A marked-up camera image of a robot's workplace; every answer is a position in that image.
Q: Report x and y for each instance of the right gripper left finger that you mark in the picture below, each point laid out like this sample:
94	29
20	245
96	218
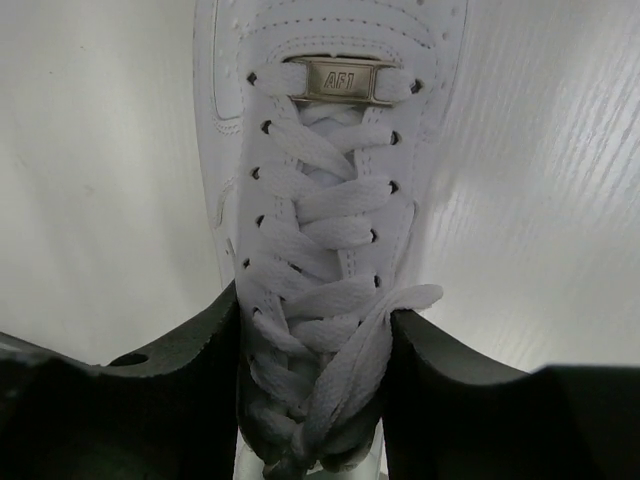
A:
163	411

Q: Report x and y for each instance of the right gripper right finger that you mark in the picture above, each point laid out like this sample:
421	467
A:
453	413

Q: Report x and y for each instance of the white sneaker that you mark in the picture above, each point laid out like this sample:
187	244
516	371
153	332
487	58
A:
316	125

